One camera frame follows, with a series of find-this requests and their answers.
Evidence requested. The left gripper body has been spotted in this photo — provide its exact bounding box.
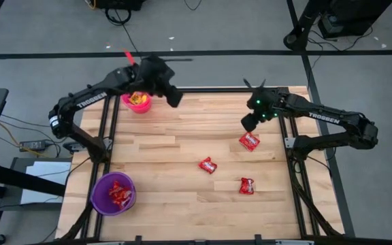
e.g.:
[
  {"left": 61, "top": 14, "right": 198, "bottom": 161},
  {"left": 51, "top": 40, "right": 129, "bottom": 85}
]
[{"left": 137, "top": 54, "right": 176, "bottom": 97}]

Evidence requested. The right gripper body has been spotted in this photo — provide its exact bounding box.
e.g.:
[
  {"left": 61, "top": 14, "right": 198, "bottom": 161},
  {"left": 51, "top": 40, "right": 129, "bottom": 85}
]
[{"left": 248, "top": 87, "right": 282, "bottom": 120}]

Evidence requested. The pink halloween bucket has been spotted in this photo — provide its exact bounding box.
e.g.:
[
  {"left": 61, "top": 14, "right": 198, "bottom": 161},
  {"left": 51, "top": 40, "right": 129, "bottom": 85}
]
[{"left": 120, "top": 91, "right": 154, "bottom": 115}]

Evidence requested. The purple halloween bucket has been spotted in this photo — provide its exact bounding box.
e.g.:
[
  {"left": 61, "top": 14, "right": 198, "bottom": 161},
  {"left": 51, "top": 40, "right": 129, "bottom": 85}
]
[{"left": 89, "top": 171, "right": 137, "bottom": 217}]

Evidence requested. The red zip tie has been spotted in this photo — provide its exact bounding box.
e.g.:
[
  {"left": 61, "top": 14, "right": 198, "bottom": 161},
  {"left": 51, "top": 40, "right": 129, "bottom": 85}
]
[{"left": 122, "top": 48, "right": 137, "bottom": 66}]

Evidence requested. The black stand pole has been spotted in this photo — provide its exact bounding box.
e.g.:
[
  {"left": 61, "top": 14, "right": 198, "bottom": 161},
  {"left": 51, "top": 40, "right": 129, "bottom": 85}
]
[{"left": 282, "top": 0, "right": 331, "bottom": 52}]

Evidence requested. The black equipment box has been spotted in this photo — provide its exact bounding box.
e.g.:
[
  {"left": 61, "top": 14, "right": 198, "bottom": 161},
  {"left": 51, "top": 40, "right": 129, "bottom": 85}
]
[{"left": 95, "top": 0, "right": 146, "bottom": 11}]

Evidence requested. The black equipment case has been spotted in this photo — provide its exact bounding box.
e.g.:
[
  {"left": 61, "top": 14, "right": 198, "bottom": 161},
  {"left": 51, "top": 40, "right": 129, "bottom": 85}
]
[{"left": 317, "top": 0, "right": 392, "bottom": 39}]

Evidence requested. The grey floor plate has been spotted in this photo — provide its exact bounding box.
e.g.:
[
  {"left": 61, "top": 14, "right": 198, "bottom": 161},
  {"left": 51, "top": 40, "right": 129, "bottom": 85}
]
[{"left": 11, "top": 157, "right": 72, "bottom": 206}]

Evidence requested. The black power adapter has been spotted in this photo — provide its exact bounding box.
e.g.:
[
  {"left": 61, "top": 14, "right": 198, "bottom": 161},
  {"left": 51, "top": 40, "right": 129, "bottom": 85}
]
[{"left": 18, "top": 139, "right": 48, "bottom": 152}]

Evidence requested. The black desk beam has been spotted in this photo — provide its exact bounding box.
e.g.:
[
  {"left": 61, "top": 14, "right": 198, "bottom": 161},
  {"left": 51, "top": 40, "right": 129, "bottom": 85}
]
[{"left": 0, "top": 159, "right": 67, "bottom": 199}]

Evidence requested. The black floor cable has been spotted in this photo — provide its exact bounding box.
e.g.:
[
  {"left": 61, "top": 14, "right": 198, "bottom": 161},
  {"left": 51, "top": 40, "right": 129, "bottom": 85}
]
[{"left": 105, "top": 7, "right": 142, "bottom": 55}]

